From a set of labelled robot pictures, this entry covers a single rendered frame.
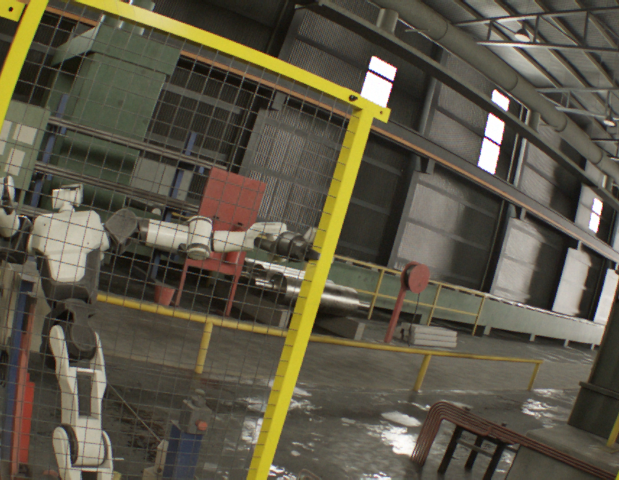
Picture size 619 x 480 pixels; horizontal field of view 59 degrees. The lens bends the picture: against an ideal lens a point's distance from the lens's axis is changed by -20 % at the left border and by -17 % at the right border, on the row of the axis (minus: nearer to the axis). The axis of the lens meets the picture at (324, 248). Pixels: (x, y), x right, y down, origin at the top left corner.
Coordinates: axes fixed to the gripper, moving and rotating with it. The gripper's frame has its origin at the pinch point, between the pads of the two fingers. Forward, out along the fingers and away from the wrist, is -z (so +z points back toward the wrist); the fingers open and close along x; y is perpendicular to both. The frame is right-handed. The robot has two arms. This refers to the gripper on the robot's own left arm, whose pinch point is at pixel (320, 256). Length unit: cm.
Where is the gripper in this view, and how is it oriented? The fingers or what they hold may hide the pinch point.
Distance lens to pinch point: 201.1
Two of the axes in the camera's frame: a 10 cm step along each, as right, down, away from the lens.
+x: -7.4, -2.0, -6.5
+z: -6.2, -2.0, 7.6
